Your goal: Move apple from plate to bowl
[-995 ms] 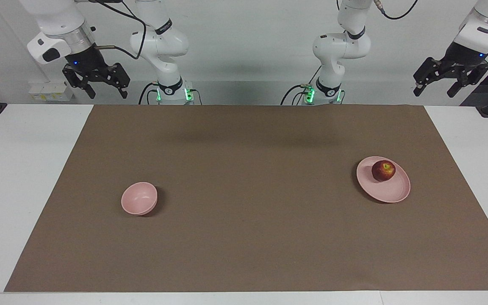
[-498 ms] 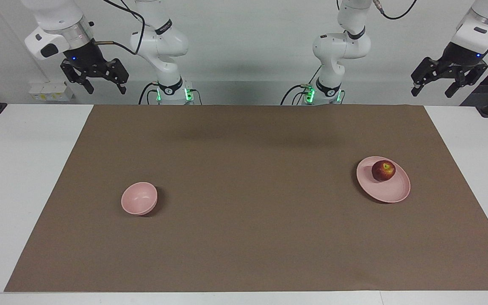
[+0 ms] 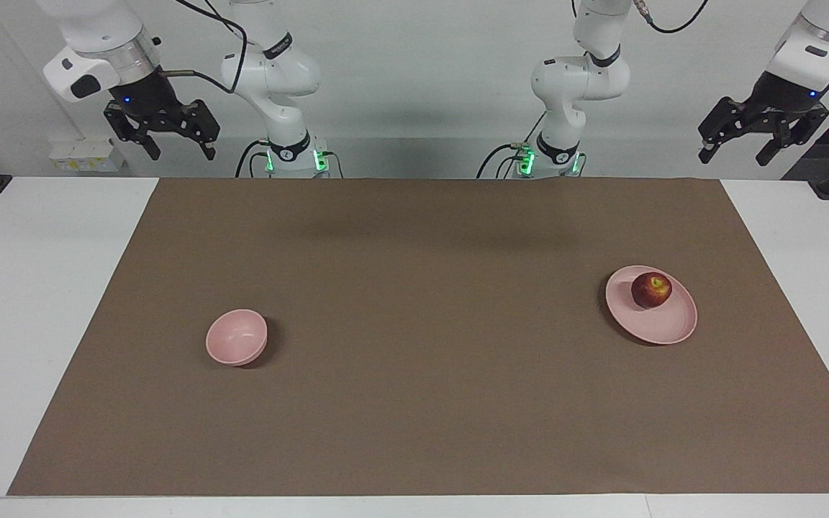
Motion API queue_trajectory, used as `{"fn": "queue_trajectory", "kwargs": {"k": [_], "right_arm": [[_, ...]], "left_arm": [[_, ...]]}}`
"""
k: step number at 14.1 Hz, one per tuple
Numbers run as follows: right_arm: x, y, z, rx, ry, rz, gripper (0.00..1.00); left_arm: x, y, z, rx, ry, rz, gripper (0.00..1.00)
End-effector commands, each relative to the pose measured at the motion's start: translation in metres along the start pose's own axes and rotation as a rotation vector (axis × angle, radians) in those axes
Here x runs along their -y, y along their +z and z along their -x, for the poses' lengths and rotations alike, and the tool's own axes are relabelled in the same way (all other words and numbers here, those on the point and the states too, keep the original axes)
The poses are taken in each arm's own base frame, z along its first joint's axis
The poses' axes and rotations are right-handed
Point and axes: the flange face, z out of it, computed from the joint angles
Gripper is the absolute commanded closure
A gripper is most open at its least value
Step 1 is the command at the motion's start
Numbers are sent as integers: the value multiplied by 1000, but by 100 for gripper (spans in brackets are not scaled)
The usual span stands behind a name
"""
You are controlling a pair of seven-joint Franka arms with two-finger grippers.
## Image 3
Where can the pink plate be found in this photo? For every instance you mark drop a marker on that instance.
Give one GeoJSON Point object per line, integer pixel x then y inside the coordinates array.
{"type": "Point", "coordinates": [663, 324]}

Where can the red apple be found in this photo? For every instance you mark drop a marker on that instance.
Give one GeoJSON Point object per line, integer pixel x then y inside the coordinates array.
{"type": "Point", "coordinates": [650, 291]}

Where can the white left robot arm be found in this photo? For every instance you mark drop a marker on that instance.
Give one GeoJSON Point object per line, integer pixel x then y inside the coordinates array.
{"type": "Point", "coordinates": [576, 79]}

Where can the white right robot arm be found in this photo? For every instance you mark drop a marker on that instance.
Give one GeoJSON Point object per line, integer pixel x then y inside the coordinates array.
{"type": "Point", "coordinates": [274, 72]}

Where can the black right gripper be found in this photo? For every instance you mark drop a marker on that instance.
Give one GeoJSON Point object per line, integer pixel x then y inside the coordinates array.
{"type": "Point", "coordinates": [152, 101]}

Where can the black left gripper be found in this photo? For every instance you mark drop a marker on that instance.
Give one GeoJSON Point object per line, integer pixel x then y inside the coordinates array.
{"type": "Point", "coordinates": [785, 97]}

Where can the brown table mat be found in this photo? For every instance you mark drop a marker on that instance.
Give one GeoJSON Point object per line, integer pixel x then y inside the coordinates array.
{"type": "Point", "coordinates": [443, 403]}

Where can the pink bowl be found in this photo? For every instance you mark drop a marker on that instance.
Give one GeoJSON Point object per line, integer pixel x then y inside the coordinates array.
{"type": "Point", "coordinates": [236, 334]}

